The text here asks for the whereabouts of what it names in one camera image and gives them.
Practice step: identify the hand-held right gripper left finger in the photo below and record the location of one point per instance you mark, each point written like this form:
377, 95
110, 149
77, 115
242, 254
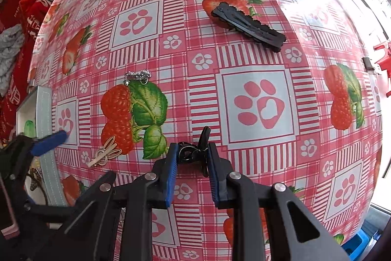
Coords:
170, 175

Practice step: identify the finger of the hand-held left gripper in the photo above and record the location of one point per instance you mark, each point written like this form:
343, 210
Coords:
49, 140
52, 215

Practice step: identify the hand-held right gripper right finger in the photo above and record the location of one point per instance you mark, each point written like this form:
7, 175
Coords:
215, 175

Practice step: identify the grey jewelry box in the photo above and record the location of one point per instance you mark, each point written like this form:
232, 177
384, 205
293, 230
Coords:
45, 114

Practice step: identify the small black hair claw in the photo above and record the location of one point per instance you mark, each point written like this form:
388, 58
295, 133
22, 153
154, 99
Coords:
203, 138

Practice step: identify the grey knitted cloth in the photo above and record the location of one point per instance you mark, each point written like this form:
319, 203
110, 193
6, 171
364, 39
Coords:
9, 47

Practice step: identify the red printed sofa cover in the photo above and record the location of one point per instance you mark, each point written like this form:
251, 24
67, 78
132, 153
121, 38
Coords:
33, 7

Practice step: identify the pink strawberry print tablecloth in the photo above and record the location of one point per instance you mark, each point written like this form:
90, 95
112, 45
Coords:
195, 34

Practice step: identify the black long hair clip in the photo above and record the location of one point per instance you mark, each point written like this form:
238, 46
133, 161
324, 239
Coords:
244, 24

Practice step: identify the blue plastic bin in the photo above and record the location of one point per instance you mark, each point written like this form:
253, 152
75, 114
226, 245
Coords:
363, 241

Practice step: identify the metal binder clip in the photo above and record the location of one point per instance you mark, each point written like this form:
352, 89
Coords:
367, 63

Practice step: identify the red plastic chair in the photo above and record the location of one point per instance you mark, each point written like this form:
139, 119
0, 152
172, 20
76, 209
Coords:
386, 65

